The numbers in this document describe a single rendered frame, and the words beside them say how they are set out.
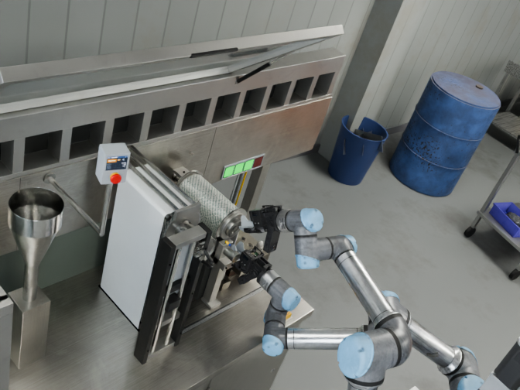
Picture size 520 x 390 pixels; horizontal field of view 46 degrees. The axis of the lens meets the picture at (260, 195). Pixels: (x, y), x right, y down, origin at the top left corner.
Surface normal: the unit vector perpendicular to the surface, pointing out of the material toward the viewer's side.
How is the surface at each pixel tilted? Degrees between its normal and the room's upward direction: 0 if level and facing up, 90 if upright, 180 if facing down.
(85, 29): 90
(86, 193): 90
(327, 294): 0
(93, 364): 0
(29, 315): 90
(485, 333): 0
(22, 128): 90
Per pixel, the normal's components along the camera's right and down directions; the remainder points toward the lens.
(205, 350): 0.27, -0.78
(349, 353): -0.85, -0.07
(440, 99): -0.76, 0.19
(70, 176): 0.68, 0.57
